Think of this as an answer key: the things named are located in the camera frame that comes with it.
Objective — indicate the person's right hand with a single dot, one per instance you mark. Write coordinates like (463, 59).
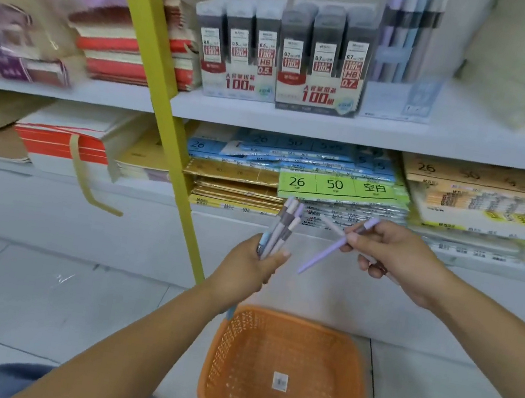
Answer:
(407, 260)

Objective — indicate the person's left hand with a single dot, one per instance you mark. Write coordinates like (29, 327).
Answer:
(237, 275)

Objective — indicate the person's right thumb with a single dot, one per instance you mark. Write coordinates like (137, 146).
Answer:
(369, 233)

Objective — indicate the person's left thumb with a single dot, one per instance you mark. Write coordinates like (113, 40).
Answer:
(277, 258)

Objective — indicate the light blue pen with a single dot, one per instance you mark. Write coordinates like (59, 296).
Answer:
(265, 242)

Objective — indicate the white pen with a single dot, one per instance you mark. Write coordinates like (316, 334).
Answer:
(335, 227)

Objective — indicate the purple-capped grey pen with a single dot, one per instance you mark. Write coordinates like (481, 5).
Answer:
(293, 219)

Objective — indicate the person's left forearm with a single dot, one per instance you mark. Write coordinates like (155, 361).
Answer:
(127, 349)

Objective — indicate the person's right forearm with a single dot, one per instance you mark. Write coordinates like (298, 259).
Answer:
(494, 340)

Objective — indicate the stack of clear label packets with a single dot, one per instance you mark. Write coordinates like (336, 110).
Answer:
(355, 214)

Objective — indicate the green label packet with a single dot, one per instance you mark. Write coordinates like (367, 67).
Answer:
(339, 189)

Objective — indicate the stack of gold packets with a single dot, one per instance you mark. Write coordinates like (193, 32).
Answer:
(229, 186)

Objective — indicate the stack of blue label packets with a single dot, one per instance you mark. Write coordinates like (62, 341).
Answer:
(270, 150)

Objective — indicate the white shelf board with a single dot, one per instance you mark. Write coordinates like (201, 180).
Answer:
(404, 130)

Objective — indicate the stack of white label packets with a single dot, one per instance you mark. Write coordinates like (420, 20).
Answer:
(488, 229)

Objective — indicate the white label sticker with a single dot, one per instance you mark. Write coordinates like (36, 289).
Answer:
(280, 381)

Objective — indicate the stack of orange label packets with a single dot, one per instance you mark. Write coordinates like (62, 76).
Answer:
(485, 186)

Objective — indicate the pale blue pen display box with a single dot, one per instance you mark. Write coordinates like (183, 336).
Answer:
(409, 100)

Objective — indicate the orange plastic basket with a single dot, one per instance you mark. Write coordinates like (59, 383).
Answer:
(259, 396)

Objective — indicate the yellow paper packet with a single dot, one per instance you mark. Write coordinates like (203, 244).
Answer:
(148, 162)

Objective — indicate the dark lead refill display box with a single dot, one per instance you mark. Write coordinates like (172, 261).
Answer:
(323, 61)

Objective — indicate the white shelf base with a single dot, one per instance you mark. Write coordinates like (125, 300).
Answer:
(88, 222)

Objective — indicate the blue display pen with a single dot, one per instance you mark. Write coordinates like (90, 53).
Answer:
(414, 31)

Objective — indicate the beige display pen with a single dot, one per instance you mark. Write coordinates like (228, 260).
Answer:
(428, 33)

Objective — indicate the white lead refill display box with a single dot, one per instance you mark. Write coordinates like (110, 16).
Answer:
(237, 51)

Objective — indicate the grey display pen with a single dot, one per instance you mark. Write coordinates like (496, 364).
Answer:
(405, 24)

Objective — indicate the purple display pen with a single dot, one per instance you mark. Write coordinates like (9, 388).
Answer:
(391, 22)

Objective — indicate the white and red box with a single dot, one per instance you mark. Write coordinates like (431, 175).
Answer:
(71, 144)

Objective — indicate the stack of red envelopes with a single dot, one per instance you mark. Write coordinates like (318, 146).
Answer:
(127, 48)

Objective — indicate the yellow shelf post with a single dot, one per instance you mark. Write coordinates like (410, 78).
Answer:
(156, 53)

